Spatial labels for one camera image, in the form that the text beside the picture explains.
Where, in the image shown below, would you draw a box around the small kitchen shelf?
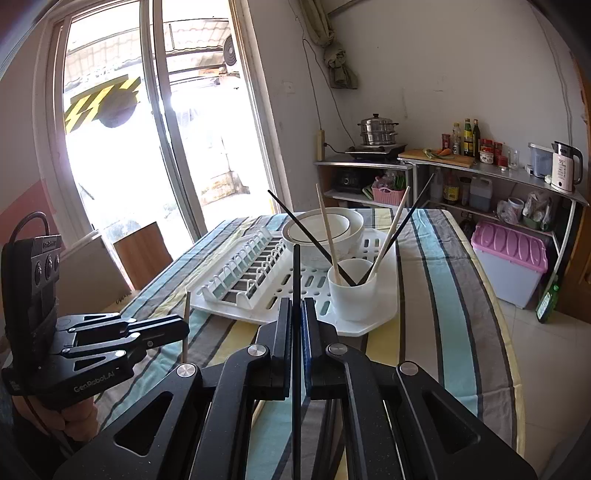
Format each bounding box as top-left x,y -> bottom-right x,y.
314,154 -> 415,217

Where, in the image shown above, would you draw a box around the pink plastic basket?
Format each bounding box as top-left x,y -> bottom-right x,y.
370,182 -> 407,206

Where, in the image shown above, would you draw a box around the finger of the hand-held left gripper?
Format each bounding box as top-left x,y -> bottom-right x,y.
68,313 -> 191,337
60,332 -> 186,373

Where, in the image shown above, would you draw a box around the wooden cutting board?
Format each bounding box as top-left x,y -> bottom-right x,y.
406,148 -> 477,169

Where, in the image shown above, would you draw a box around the white plastic dish rack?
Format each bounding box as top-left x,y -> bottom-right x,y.
190,226 -> 400,340

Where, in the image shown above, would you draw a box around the black induction cooker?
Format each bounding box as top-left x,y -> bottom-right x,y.
345,144 -> 408,160

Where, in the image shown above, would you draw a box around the outdoor air conditioner unit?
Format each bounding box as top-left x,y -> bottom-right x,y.
221,21 -> 241,72

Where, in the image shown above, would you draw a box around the white cup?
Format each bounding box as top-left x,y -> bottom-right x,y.
327,258 -> 376,323

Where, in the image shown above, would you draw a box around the long metal kitchen shelf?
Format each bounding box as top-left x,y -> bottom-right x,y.
398,156 -> 591,305

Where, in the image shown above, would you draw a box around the steel steamer pot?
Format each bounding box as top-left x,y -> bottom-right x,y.
358,113 -> 400,147

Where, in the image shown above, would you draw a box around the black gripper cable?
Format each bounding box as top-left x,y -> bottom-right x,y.
9,211 -> 49,243

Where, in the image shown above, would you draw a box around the wooden chopstick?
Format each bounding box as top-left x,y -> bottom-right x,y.
315,183 -> 343,287
365,185 -> 411,284
182,291 -> 192,364

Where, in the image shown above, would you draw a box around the yellow black striped sign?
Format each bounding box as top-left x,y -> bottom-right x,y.
65,76 -> 141,134

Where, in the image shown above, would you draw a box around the wooden door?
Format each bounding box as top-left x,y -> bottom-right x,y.
571,55 -> 591,296

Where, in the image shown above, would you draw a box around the pink lidded storage box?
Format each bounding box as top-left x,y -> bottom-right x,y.
471,220 -> 550,310

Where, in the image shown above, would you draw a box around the tied grey curtain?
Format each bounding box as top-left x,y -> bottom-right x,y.
298,0 -> 360,89

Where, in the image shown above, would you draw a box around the white electric kettle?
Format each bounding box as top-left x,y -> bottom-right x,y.
549,141 -> 584,195

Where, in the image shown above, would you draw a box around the sliding glass door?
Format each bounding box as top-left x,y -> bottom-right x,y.
32,0 -> 296,259

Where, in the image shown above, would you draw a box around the white bowl dark rim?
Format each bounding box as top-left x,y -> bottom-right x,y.
281,209 -> 354,271

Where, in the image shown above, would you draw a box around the water filter pitcher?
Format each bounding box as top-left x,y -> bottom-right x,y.
527,142 -> 555,180

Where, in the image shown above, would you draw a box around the plastic jug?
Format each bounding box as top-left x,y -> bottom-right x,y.
468,175 -> 494,213

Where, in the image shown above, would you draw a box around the black chopstick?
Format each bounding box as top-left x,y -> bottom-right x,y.
267,189 -> 357,287
359,173 -> 437,284
292,244 -> 303,480

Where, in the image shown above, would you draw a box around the striped tablecloth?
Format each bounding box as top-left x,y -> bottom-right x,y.
92,208 -> 520,480

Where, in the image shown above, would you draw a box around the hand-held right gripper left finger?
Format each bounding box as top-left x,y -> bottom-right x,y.
53,298 -> 294,480

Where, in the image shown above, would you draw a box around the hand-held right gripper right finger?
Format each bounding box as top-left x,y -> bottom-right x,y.
302,298 -> 539,480

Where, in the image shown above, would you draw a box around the person's left hand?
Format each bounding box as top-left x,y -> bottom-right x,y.
11,394 -> 100,446

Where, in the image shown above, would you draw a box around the brown sauce bottle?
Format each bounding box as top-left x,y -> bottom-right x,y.
442,170 -> 461,206

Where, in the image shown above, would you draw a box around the plastic bags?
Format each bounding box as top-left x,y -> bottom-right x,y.
524,190 -> 555,232

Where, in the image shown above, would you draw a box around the green bottle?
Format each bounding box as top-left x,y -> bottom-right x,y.
536,274 -> 560,325

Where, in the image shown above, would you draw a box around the round dark sign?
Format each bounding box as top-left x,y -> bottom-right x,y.
98,85 -> 138,128

